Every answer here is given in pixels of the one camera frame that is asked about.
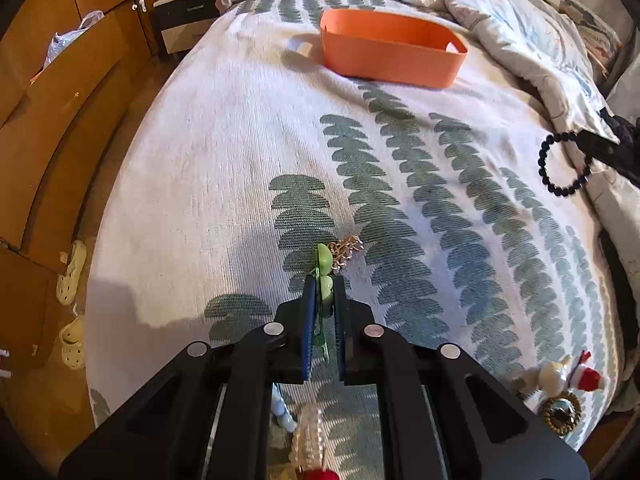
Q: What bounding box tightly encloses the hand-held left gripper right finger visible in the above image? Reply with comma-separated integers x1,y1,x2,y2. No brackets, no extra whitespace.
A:
332,276,591,480

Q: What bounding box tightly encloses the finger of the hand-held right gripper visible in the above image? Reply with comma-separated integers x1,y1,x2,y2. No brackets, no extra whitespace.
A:
576,129,621,174

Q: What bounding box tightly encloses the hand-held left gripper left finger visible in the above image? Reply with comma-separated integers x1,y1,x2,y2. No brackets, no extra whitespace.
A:
59,275,319,480

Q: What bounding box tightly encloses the green hair clip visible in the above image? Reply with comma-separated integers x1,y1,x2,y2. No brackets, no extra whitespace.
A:
312,243,336,362

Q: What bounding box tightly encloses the black beaded bracelet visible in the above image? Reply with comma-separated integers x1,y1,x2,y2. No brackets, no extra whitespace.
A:
538,131,596,197

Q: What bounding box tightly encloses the pearl hair claw clip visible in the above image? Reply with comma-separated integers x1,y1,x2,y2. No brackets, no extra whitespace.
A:
291,404,329,472

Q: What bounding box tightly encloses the orange plastic basket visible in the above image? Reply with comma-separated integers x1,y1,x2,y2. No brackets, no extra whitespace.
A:
319,7,469,88

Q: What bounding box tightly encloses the dark cloth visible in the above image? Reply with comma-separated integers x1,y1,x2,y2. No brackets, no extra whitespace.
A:
599,106,640,188

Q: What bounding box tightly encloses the light blue hair clip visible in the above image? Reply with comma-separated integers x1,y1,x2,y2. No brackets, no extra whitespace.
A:
271,385,299,434

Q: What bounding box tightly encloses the patterned cushion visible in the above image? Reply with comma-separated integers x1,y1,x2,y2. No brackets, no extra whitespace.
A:
557,0,625,75

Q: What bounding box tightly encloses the floral light blue duvet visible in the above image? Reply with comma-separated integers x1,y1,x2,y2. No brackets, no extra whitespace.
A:
431,0,622,147

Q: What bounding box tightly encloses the leaf-print bedspread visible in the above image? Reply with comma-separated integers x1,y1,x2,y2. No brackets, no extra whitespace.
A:
84,0,627,480

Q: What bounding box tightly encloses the snowman hair clip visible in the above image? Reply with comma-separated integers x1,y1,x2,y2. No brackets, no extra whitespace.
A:
521,355,574,397

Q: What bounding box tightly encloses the santa hair clip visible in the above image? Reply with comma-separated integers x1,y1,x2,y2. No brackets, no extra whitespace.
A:
570,350,607,392

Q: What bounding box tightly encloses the cream clog shoe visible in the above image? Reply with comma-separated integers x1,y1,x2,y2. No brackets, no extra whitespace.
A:
59,315,88,372
55,239,89,307

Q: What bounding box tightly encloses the wooden wardrobe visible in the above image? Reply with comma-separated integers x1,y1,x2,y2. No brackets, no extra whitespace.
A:
0,0,168,401

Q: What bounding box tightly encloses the dark nightstand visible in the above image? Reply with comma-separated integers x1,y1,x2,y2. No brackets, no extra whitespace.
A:
151,0,224,57

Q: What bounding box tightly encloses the plastic bag in drawer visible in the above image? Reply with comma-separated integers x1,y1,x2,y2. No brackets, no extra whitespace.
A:
42,10,106,72

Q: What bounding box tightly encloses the thin gold chain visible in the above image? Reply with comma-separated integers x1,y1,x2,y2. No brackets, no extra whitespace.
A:
327,234,364,275

